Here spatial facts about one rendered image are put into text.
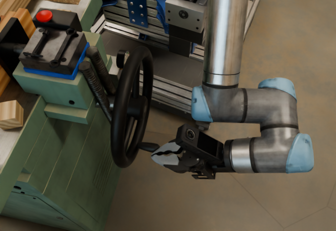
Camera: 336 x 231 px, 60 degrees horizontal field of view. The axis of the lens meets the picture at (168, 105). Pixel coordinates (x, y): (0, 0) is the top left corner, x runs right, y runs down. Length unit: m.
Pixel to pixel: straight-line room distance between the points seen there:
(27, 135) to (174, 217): 0.93
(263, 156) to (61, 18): 0.48
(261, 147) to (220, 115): 0.10
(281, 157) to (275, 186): 0.95
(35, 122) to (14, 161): 0.09
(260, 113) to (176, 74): 0.95
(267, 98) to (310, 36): 1.61
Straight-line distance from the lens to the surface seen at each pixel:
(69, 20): 0.62
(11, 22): 0.68
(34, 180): 0.72
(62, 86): 0.60
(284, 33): 2.16
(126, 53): 0.97
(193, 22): 1.02
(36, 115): 0.66
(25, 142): 0.65
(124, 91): 0.56
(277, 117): 0.62
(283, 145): 0.60
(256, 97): 0.61
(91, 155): 1.01
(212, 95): 0.59
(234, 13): 0.56
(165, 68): 1.54
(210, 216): 1.44
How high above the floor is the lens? 1.40
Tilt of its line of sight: 58 degrees down
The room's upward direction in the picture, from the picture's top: straight up
